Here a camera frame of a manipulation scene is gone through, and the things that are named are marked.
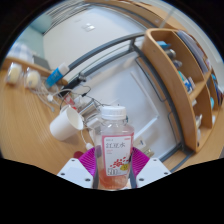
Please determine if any blue and white tube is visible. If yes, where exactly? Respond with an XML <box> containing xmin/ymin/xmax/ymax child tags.
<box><xmin>45</xmin><ymin>62</ymin><xmax>70</xmax><ymax>89</ymax></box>

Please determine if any wooden shelf unit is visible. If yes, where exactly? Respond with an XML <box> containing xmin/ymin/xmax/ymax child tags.
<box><xmin>141</xmin><ymin>27</ymin><xmax>224</xmax><ymax>154</ymax></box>

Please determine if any clear pink drink bottle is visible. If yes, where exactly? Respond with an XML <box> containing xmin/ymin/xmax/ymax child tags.
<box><xmin>93</xmin><ymin>105</ymin><xmax>136</xmax><ymax>191</ymax></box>

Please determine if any white cable bundle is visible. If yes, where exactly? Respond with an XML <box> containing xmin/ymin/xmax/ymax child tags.
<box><xmin>32</xmin><ymin>79</ymin><xmax>58</xmax><ymax>113</ymax></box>

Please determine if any round wrapped bun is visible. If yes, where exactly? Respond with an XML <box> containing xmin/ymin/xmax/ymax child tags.
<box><xmin>5</xmin><ymin>62</ymin><xmax>24</xmax><ymax>85</ymax></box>
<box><xmin>24</xmin><ymin>67</ymin><xmax>42</xmax><ymax>90</ymax></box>

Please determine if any teal bed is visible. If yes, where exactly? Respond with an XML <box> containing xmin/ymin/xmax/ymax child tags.
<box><xmin>6</xmin><ymin>13</ymin><xmax>53</xmax><ymax>64</ymax></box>

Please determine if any white paper cup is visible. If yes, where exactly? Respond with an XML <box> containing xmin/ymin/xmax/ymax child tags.
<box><xmin>49</xmin><ymin>105</ymin><xmax>85</xmax><ymax>142</ymax></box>

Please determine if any stainless steel cup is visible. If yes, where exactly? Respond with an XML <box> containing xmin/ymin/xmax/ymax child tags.
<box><xmin>79</xmin><ymin>99</ymin><xmax>98</xmax><ymax>118</ymax></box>

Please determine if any grey metal desk frame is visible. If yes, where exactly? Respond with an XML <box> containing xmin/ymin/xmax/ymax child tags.
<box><xmin>61</xmin><ymin>32</ymin><xmax>195</xmax><ymax>173</ymax></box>

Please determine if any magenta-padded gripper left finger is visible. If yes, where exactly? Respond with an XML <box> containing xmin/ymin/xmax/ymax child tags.
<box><xmin>57</xmin><ymin>146</ymin><xmax>100</xmax><ymax>190</ymax></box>

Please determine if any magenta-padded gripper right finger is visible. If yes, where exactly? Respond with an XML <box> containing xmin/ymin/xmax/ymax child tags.
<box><xmin>129</xmin><ymin>147</ymin><xmax>172</xmax><ymax>189</ymax></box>

